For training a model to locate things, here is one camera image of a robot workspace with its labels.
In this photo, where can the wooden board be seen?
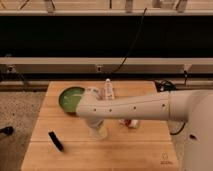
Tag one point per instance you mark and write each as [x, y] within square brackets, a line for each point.
[147, 148]

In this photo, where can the red and white toy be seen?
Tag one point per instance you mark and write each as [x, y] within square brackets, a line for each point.
[129, 123]

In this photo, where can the black eraser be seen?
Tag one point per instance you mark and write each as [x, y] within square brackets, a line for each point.
[56, 141]

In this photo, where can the black chair base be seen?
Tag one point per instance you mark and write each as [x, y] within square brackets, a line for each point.
[7, 130]

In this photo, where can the green bowl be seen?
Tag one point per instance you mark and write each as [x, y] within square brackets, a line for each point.
[69, 99]

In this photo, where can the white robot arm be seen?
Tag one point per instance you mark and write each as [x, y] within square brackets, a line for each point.
[192, 106]

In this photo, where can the white tube bottle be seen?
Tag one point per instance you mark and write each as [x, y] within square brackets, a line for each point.
[109, 91]

